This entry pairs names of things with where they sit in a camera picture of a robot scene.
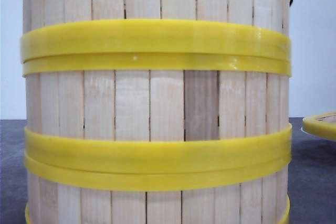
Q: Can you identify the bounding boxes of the bamboo steamer yellow rims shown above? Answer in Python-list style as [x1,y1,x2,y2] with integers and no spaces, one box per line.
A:
[24,54,291,183]
[25,157,290,223]

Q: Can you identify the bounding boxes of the steamer lid yellow rim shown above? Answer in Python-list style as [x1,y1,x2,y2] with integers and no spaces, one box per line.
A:
[302,111,336,141]

